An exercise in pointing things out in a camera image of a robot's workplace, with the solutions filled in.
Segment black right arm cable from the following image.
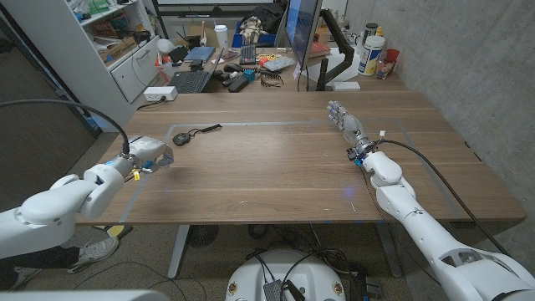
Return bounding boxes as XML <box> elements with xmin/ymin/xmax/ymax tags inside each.
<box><xmin>375</xmin><ymin>139</ymin><xmax>509</xmax><ymax>256</ymax></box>

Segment white paper cup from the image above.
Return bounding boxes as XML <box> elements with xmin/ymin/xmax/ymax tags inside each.
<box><xmin>213</xmin><ymin>23</ymin><xmax>229</xmax><ymax>49</ymax></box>

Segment black computer monitor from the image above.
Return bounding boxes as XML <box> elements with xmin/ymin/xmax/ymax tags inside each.
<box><xmin>283</xmin><ymin>0</ymin><xmax>324</xmax><ymax>70</ymax></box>

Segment white canister blue label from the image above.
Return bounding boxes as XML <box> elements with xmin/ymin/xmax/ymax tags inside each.
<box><xmin>358</xmin><ymin>35</ymin><xmax>386</xmax><ymax>77</ymax></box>

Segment grey metal table leg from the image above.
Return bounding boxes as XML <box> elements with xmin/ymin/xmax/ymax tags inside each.
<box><xmin>166</xmin><ymin>224</ymin><xmax>191</xmax><ymax>280</ymax></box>

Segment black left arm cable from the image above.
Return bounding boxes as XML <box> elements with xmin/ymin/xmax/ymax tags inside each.
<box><xmin>0</xmin><ymin>99</ymin><xmax>131</xmax><ymax>156</ymax></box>

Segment pile of dark clothes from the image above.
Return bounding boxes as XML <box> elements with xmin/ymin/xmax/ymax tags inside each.
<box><xmin>239</xmin><ymin>3</ymin><xmax>288</xmax><ymax>35</ymax></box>

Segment black open laptop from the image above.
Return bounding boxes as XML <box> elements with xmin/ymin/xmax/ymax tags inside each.
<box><xmin>166</xmin><ymin>48</ymin><xmax>225</xmax><ymax>94</ymax></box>

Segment blue storage crate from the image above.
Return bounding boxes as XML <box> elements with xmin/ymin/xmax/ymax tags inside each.
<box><xmin>232</xmin><ymin>20</ymin><xmax>278</xmax><ymax>48</ymax></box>

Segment person's leg black trousers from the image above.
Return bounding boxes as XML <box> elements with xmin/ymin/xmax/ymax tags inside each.
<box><xmin>0</xmin><ymin>245</ymin><xmax>81</xmax><ymax>273</ymax></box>

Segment white shelf cabinet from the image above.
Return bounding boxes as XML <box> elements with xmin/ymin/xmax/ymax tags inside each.
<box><xmin>0</xmin><ymin>0</ymin><xmax>162</xmax><ymax>133</ymax></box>

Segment red plastic cup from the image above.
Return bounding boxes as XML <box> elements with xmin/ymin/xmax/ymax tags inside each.
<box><xmin>380</xmin><ymin>48</ymin><xmax>400</xmax><ymax>76</ymax></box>

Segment black keyboard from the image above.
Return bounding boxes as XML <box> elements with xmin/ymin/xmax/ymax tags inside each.
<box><xmin>239</xmin><ymin>44</ymin><xmax>257</xmax><ymax>66</ymax></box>

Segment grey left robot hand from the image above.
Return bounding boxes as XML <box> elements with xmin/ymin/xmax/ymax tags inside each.
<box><xmin>123</xmin><ymin>135</ymin><xmax>175</xmax><ymax>175</ymax></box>

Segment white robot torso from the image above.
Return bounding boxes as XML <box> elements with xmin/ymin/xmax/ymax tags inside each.
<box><xmin>225</xmin><ymin>249</ymin><xmax>347</xmax><ymax>301</ymax></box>

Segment yellow and black floor item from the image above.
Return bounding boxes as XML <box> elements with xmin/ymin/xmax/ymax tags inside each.
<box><xmin>94</xmin><ymin>224</ymin><xmax>135</xmax><ymax>240</ymax></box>

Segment white power strip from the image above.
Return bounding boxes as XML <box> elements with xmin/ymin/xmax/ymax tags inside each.
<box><xmin>143</xmin><ymin>85</ymin><xmax>179</xmax><ymax>103</ymax></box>

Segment blue notebook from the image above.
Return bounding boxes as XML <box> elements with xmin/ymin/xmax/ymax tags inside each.
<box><xmin>183</xmin><ymin>45</ymin><xmax>217</xmax><ymax>64</ymax></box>

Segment black oblong case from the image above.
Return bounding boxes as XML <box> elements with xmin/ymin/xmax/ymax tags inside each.
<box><xmin>227</xmin><ymin>77</ymin><xmax>251</xmax><ymax>94</ymax></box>

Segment white small keyboard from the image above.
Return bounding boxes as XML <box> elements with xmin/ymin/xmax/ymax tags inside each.
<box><xmin>262</xmin><ymin>56</ymin><xmax>296</xmax><ymax>72</ymax></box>

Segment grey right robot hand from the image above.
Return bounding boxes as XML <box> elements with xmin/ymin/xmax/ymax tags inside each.
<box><xmin>327</xmin><ymin>99</ymin><xmax>375</xmax><ymax>160</ymax></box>

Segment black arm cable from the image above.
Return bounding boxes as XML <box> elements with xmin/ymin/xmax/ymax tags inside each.
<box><xmin>0</xmin><ymin>99</ymin><xmax>131</xmax><ymax>156</ymax></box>
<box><xmin>375</xmin><ymin>139</ymin><xmax>509</xmax><ymax>256</ymax></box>

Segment grey sneaker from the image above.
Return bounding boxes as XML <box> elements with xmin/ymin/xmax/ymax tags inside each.
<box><xmin>66</xmin><ymin>236</ymin><xmax>120</xmax><ymax>275</ymax></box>

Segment black stopwatch with lanyard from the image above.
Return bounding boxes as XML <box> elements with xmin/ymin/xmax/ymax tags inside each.
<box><xmin>171</xmin><ymin>123</ymin><xmax>223</xmax><ymax>147</ymax></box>

